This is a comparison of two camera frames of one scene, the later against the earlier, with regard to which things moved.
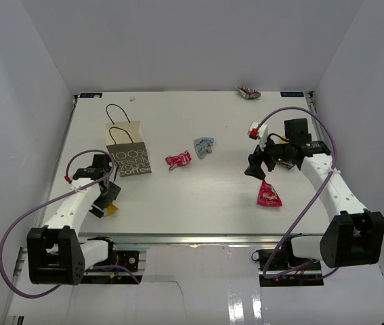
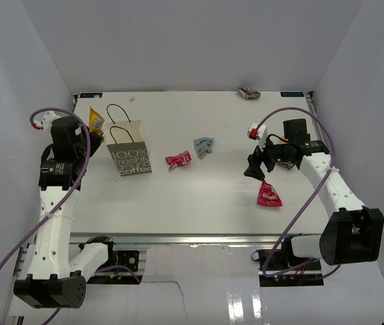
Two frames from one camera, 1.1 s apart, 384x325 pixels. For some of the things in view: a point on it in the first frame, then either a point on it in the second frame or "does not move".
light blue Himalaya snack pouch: [203, 146] does not move
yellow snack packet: [112, 208] → [95, 123]
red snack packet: [179, 160] does not move
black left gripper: [112, 192] → [95, 142]
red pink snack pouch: [268, 196] does not move
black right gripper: [255, 161] does not move
